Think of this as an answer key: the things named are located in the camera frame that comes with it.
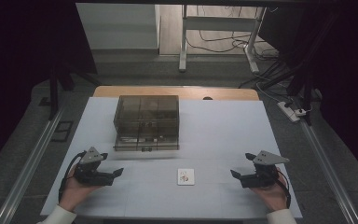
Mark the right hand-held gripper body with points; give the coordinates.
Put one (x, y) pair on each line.
(262, 175)

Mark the white printed card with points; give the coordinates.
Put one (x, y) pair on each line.
(186, 176)

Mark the white metal desk frame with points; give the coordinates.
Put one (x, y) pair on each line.
(217, 23)

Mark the aluminium floor rail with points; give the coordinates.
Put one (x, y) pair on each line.
(329, 174)
(28, 169)

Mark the person's right hand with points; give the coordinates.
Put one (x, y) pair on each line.
(272, 196)

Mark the black rectangular floor frame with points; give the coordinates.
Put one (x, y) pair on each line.
(62, 131)

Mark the person's left hand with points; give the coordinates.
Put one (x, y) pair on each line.
(74, 191)

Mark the wooden table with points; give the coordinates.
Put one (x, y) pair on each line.
(180, 92)

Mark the white power strip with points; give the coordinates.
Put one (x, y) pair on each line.
(287, 111)

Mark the transparent brown drawer box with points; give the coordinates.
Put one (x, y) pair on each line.
(146, 123)

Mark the black tripod stand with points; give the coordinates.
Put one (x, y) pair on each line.
(53, 93)
(306, 93)

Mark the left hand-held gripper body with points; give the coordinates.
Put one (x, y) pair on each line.
(90, 175)

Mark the white table cover sheet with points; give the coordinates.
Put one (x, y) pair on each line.
(217, 133)

